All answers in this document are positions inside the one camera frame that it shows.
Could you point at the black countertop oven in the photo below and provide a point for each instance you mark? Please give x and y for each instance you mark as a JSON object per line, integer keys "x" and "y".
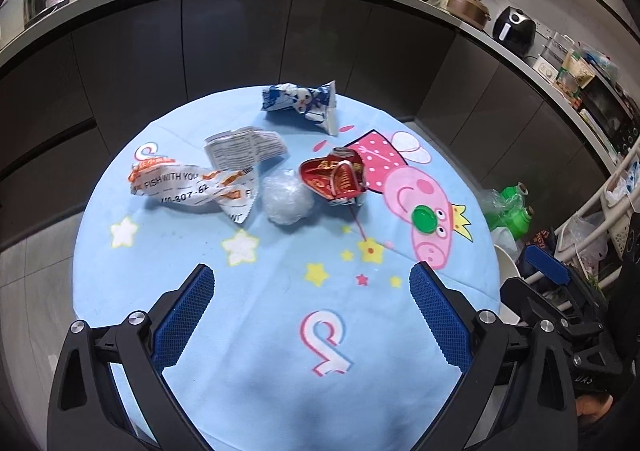
{"x": 610, "y": 116}

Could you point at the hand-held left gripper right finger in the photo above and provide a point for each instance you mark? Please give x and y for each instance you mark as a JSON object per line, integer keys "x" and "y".
{"x": 440, "y": 321}

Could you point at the dark base cabinets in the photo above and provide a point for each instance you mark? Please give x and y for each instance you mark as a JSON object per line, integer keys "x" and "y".
{"x": 225, "y": 41}

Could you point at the blue white snack wrapper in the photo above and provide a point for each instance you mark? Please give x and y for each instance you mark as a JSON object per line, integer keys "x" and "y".
{"x": 295, "y": 98}

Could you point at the blue cartoon printed tablecloth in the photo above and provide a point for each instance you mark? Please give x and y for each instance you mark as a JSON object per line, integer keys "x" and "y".
{"x": 280, "y": 281}

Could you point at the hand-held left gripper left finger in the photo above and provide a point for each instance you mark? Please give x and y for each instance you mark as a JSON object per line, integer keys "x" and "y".
{"x": 182, "y": 316}

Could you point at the crushed red can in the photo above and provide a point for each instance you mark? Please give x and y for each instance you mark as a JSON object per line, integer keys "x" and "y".
{"x": 325, "y": 176}

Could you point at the brown lidded pot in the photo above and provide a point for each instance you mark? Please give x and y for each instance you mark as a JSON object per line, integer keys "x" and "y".
{"x": 467, "y": 8}

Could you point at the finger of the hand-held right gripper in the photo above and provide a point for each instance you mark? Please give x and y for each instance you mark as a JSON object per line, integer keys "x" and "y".
{"x": 547, "y": 263}
{"x": 525, "y": 301}

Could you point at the white printed leaflet wrapper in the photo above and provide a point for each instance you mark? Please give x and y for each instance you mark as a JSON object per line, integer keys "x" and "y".
{"x": 240, "y": 146}

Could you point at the green bottle cap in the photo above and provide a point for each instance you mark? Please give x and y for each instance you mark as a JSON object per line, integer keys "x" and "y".
{"x": 425, "y": 220}

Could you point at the stack of food boxes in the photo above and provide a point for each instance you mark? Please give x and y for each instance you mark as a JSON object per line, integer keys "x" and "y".
{"x": 582, "y": 76}

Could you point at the black air fryer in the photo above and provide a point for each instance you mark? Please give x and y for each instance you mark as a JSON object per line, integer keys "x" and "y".
{"x": 515, "y": 28}

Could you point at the clear plastic ball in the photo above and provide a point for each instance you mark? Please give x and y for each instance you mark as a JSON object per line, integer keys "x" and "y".
{"x": 287, "y": 198}

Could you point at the white orange paper bag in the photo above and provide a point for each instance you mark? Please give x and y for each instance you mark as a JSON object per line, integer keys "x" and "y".
{"x": 170, "y": 181}

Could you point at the person's right hand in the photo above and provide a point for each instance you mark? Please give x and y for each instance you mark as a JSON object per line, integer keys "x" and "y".
{"x": 592, "y": 406}

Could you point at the white countertop appliance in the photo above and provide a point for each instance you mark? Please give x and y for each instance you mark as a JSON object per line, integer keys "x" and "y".
{"x": 552, "y": 61}

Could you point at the white storage rack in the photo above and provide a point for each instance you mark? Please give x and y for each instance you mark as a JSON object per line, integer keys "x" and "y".
{"x": 590, "y": 211}

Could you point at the white plastic bin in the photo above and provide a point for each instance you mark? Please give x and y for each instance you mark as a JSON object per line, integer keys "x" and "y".
{"x": 507, "y": 271}

